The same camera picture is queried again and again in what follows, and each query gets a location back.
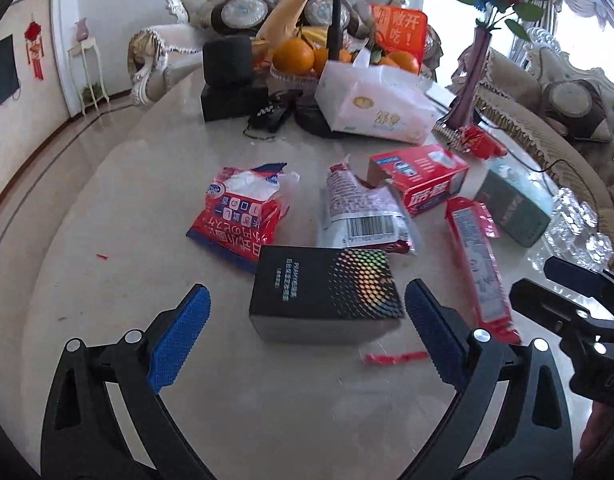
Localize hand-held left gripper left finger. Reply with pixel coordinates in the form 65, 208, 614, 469
40, 284, 215, 480

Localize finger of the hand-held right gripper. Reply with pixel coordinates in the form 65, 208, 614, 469
543, 256, 614, 297
510, 278, 592, 336

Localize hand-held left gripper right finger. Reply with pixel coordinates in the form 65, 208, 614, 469
404, 279, 575, 480

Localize black box with holographic dots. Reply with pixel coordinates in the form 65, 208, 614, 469
249, 246, 406, 345

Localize red wrapper strip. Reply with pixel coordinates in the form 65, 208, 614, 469
364, 351, 431, 365

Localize long red wrapper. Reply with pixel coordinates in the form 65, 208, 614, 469
446, 197, 522, 345

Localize teal green box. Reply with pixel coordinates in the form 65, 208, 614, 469
474, 160, 554, 249

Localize red white torn bag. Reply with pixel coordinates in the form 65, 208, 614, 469
187, 162, 300, 274

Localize silver red torn packet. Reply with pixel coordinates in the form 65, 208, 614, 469
318, 156, 424, 257

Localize beige fringed sofa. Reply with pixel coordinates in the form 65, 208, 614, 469
449, 25, 614, 281

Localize red white box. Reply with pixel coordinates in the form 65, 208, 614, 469
368, 144, 470, 218

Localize brown square cushion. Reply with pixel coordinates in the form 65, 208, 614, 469
541, 80, 614, 143

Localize small red packet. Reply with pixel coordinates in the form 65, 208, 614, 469
457, 124, 506, 159

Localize purple glass vase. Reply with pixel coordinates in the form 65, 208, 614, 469
446, 27, 494, 131

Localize white tissue pack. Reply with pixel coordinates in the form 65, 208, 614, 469
314, 52, 442, 147

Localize flat black box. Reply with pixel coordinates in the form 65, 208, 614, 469
200, 85, 270, 123

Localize small green potted plant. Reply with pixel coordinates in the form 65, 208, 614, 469
81, 82, 108, 106

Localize grey window curtain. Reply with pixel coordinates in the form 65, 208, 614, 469
519, 0, 612, 31

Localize orange fruit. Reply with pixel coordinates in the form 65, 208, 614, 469
387, 50, 421, 76
272, 36, 316, 76

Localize black speaker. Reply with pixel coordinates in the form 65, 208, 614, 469
203, 35, 254, 87

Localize glass fruit dish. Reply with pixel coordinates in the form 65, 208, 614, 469
269, 62, 323, 84

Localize white carved tufted sofa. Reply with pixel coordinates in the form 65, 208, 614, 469
127, 0, 443, 106

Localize red printed packet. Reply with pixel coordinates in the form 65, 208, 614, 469
371, 5, 429, 77

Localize white side table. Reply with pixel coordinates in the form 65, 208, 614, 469
67, 39, 110, 116

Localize yellow bananas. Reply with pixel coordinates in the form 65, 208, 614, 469
299, 25, 333, 47

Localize round dark-rimmed cushion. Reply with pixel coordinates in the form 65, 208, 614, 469
302, 0, 365, 36
210, 0, 269, 37

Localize black tripod stand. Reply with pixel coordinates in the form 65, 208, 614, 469
293, 0, 352, 136

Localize yellow paper bag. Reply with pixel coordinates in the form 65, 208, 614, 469
254, 0, 324, 46

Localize black remote with cord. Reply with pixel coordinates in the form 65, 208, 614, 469
243, 91, 292, 140

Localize red knot wall decoration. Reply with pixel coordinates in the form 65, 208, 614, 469
24, 21, 45, 81

